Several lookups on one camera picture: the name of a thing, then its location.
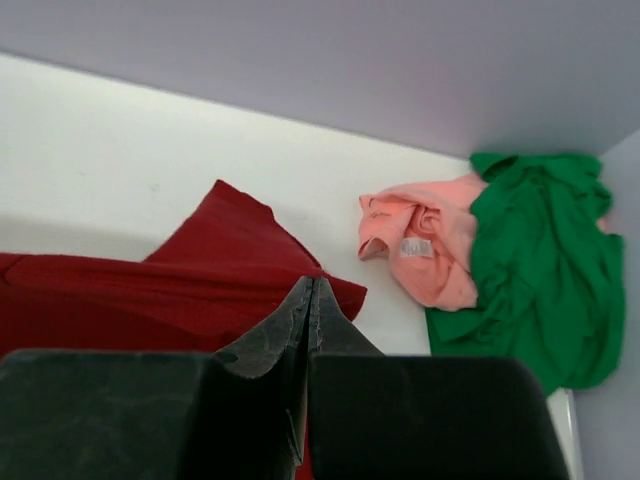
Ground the green t shirt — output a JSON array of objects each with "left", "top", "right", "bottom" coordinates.
[{"left": 425, "top": 153, "right": 626, "bottom": 394}]

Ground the pink t shirt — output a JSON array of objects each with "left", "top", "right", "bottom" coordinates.
[{"left": 356, "top": 173, "right": 609, "bottom": 310}]

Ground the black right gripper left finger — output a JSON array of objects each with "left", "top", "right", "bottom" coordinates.
[{"left": 1, "top": 278, "right": 309, "bottom": 479}]

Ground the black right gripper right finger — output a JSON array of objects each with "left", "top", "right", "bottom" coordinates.
[{"left": 308, "top": 278, "right": 569, "bottom": 479}]

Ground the red t shirt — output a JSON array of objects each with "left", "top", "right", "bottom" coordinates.
[{"left": 0, "top": 178, "right": 369, "bottom": 480}]

